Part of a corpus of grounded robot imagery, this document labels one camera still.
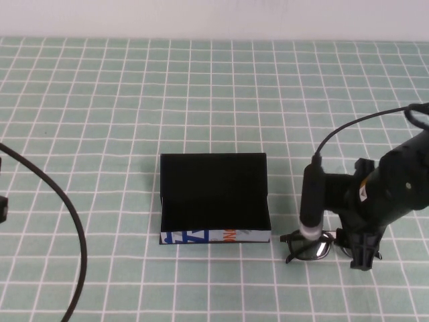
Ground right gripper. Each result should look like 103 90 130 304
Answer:
323 157 387 272

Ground black framed sunglasses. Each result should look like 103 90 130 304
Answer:
280 229 383 265

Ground black printed glasses case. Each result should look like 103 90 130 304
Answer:
158 153 271 246

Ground green checked tablecloth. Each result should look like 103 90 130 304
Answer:
0 36 429 322

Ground black silver-tipped wrist camera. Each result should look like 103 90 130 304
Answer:
299 163 325 242

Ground thick black cable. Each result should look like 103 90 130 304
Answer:
0 142 88 322

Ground thin black camera cable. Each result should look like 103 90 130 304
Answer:
313 102 429 165

